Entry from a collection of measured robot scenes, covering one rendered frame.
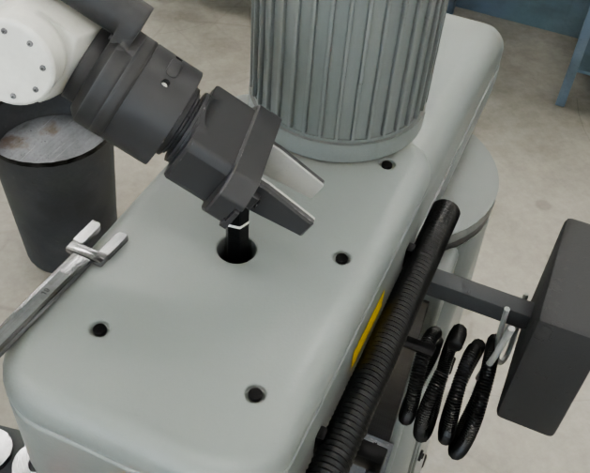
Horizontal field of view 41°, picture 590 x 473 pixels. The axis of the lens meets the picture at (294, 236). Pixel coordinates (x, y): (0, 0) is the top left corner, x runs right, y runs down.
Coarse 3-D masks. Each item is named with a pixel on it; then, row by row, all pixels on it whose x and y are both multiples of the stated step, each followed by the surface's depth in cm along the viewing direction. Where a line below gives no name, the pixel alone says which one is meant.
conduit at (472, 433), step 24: (408, 336) 109; (432, 336) 113; (456, 336) 111; (432, 360) 122; (408, 384) 111; (432, 384) 108; (456, 384) 108; (480, 384) 106; (408, 408) 111; (432, 408) 108; (456, 408) 108; (480, 408) 106; (456, 432) 121; (456, 456) 111
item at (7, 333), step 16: (96, 224) 73; (80, 240) 71; (112, 240) 71; (80, 256) 70; (96, 256) 70; (112, 256) 71; (64, 272) 68; (80, 272) 69; (48, 288) 67; (64, 288) 67; (32, 304) 66; (48, 304) 66; (16, 320) 64; (32, 320) 65; (0, 336) 63; (16, 336) 63; (0, 352) 62
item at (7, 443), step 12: (0, 432) 142; (12, 432) 144; (0, 444) 141; (12, 444) 142; (0, 456) 139; (12, 456) 140; (24, 456) 139; (0, 468) 138; (12, 468) 137; (24, 468) 138
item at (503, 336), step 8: (504, 312) 101; (504, 320) 102; (512, 328) 98; (496, 336) 106; (504, 336) 100; (512, 336) 113; (496, 344) 107; (504, 344) 101; (512, 344) 113; (496, 352) 103; (488, 360) 106; (504, 360) 114; (480, 368) 116
